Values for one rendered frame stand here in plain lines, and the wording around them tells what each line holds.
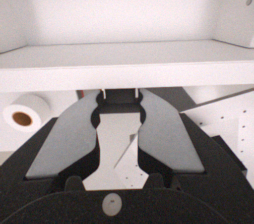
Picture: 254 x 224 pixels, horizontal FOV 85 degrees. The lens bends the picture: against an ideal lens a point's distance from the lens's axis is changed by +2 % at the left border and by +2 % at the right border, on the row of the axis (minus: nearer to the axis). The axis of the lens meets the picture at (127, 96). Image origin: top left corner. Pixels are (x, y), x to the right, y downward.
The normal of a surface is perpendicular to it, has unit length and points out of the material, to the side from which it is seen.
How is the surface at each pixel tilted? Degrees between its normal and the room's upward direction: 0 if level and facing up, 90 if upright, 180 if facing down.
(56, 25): 0
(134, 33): 0
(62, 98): 0
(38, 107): 90
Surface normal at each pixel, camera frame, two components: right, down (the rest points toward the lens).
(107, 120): 0.02, 0.50
